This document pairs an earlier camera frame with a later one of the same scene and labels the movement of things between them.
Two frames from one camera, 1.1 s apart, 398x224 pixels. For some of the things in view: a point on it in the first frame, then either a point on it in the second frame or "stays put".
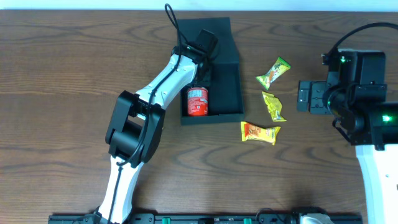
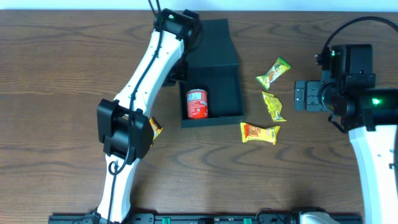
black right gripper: x=311 y=97 stays put
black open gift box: x=225 y=99 stays put
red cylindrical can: x=198 y=101 stays put
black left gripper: x=203 y=79 → x=173 y=78
